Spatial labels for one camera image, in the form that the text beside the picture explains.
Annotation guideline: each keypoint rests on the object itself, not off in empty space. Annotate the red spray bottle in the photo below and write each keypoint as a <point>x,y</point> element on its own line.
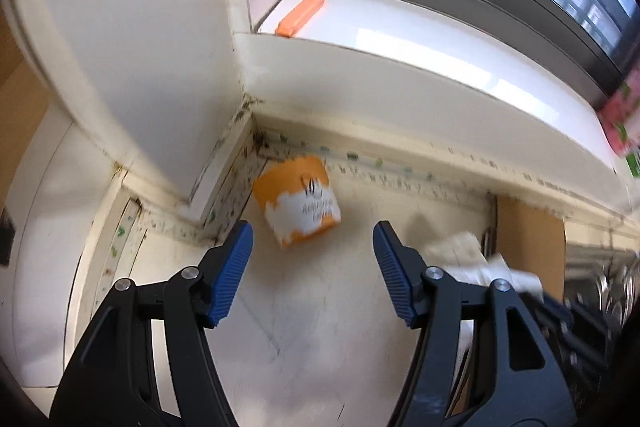
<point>633,162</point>

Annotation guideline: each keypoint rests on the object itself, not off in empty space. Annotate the stainless steel sink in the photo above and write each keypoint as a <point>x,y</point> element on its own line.
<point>602,278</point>

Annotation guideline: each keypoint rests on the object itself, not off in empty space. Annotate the orange capped small jar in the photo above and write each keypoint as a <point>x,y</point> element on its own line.
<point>297,200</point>

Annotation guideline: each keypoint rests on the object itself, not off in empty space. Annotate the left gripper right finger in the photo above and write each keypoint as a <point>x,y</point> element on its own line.
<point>402,269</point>

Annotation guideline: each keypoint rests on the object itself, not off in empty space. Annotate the wooden cutting board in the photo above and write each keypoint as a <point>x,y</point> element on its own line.
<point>23,103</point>

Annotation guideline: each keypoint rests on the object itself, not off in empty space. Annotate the pink soap pump bottle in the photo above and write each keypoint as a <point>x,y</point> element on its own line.
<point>620,117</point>

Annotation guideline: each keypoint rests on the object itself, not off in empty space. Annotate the brown cardboard sheet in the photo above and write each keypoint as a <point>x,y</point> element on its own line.
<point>531,239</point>

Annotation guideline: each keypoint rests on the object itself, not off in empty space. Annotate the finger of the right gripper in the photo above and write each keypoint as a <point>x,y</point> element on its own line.
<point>565,321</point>

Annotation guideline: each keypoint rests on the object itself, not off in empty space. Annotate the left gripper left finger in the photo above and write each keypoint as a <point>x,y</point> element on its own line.
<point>222,269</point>

